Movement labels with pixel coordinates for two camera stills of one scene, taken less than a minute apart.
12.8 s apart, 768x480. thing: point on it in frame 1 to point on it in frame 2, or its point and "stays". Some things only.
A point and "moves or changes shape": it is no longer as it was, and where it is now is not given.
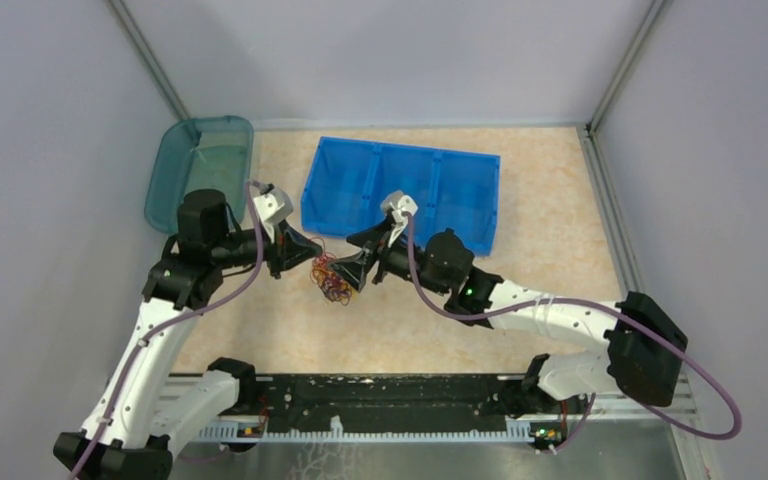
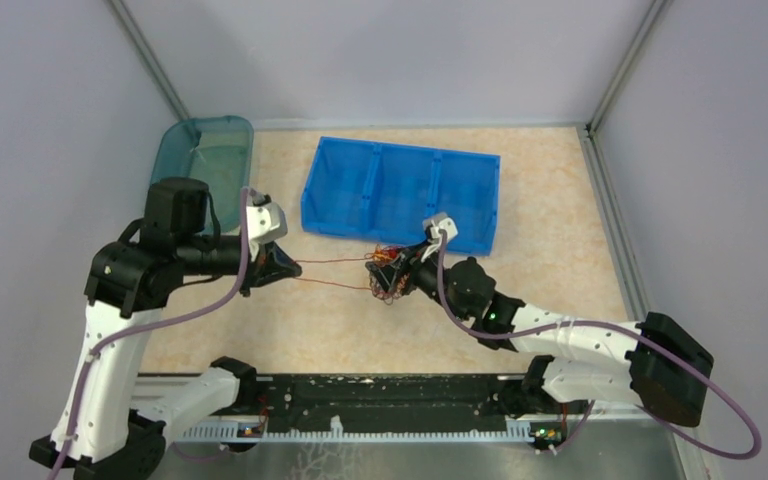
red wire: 333,284 moves or changes shape
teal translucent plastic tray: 193,154 stays
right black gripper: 374,242 to 408,261
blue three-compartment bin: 453,192 stays
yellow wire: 332,287 moves or changes shape
